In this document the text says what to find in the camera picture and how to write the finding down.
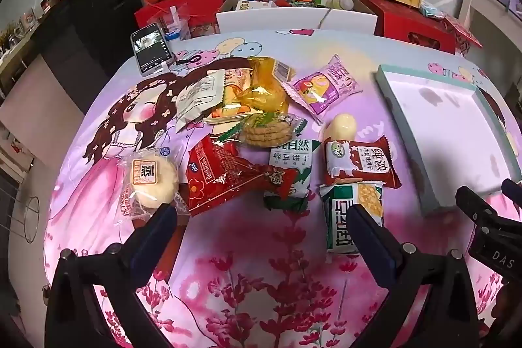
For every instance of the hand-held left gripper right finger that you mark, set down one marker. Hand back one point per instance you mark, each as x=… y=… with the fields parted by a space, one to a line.
x=365 y=227

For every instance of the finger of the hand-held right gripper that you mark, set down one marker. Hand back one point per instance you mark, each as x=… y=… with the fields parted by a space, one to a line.
x=475 y=207
x=514 y=191

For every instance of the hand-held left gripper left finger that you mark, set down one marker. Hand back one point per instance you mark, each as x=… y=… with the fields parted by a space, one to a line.
x=163 y=221

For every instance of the green cracker packet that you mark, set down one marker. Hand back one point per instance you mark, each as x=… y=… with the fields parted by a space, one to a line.
x=340 y=217

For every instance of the steamed cake clear packet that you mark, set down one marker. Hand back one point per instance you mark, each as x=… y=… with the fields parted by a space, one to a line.
x=151 y=179

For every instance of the red white biscuit packet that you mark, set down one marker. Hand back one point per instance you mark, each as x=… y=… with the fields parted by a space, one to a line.
x=363 y=164

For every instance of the red snack packet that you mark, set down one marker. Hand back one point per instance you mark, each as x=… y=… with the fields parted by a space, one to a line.
x=220 y=176

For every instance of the teal shallow box tray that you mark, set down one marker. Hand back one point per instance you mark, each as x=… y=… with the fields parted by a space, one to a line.
x=440 y=128

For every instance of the green white biscuit packet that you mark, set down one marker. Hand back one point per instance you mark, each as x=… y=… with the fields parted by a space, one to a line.
x=291 y=160

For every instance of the pale yellow candy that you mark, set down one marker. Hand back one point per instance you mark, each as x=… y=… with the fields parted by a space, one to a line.
x=340 y=126

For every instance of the white grey snack packet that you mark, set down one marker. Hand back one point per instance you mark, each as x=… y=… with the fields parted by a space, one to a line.
x=202 y=95

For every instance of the clear round cookie packet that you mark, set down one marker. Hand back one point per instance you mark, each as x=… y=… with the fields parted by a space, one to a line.
x=265 y=132

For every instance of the yellow swiss roll packet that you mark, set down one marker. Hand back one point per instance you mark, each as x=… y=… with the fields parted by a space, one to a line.
x=236 y=99

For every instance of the pink swiss roll packet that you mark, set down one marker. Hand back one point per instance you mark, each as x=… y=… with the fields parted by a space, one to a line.
x=322 y=91

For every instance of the yellow transparent snack packet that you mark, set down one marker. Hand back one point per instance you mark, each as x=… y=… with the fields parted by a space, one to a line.
x=265 y=95

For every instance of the printed cartoon blanket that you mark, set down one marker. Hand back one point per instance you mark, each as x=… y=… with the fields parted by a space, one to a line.
x=253 y=291

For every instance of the smartphone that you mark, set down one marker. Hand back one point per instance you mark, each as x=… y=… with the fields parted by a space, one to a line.
x=151 y=48

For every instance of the white side table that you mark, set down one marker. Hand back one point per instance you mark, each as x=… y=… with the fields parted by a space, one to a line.
x=477 y=9

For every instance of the clear plastic container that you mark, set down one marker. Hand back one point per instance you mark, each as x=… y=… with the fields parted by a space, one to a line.
x=179 y=26

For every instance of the red gift box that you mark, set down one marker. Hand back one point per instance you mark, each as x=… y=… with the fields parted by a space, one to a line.
x=403 y=24

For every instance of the light blue mask pack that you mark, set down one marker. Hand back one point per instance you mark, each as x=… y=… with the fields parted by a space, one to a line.
x=433 y=10

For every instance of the red flat box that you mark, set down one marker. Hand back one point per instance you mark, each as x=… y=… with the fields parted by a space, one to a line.
x=212 y=1

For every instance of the white cardboard box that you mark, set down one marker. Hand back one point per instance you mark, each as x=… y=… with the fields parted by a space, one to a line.
x=277 y=20

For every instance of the clear round jar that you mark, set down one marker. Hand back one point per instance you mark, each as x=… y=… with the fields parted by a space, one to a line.
x=341 y=1

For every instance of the small white yellow box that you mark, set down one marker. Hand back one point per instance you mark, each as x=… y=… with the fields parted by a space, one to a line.
x=249 y=4

